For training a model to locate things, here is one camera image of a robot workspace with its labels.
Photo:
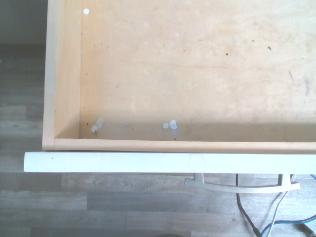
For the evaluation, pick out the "white-fronted wooden drawer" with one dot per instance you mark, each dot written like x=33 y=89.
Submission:
x=187 y=74

